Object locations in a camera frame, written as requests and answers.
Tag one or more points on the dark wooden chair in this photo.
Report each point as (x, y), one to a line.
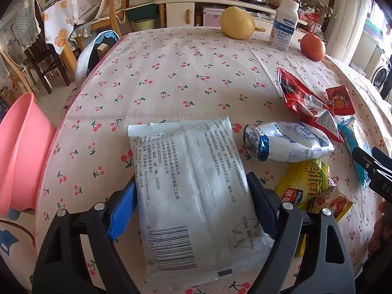
(29, 32)

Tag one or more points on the white washing machine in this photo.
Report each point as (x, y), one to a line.
(377, 70)

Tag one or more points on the pink storage box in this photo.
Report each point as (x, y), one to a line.
(211, 16)

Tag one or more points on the red cartoon couple packet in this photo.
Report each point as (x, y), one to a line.
(339, 101)

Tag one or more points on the white wet wipes packet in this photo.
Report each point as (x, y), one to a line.
(197, 216)

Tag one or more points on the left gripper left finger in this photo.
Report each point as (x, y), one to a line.
(102, 225)

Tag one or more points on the pink plastic bucket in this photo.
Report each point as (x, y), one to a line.
(26, 137)

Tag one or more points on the green blue snack wrapper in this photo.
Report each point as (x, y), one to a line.
(354, 136)

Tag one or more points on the green trash bin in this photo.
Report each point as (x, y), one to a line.
(143, 24)

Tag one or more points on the white milk bottle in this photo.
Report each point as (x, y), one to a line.
(284, 25)

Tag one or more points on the blue white stool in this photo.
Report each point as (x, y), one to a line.
(89, 57)

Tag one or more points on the light wooden chair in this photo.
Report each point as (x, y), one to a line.
(91, 15)

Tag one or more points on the white curtain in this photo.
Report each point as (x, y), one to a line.
(345, 28)

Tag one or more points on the cherry print tablecloth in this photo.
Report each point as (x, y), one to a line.
(181, 74)

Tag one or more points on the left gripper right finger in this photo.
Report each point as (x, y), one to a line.
(325, 267)

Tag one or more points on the red torn snack wrapper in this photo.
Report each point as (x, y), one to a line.
(309, 108)

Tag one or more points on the dining table orange print cloth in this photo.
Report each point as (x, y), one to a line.
(58, 25)

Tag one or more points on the white tv cabinet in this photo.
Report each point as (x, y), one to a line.
(185, 13)

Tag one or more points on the yellow pear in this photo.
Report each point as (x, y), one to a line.
(238, 24)

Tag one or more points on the yellow snack packet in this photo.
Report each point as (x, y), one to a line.
(308, 185)

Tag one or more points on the crushed white blue milk carton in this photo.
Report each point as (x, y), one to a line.
(286, 142)

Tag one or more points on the red apple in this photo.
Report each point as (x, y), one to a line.
(312, 47)

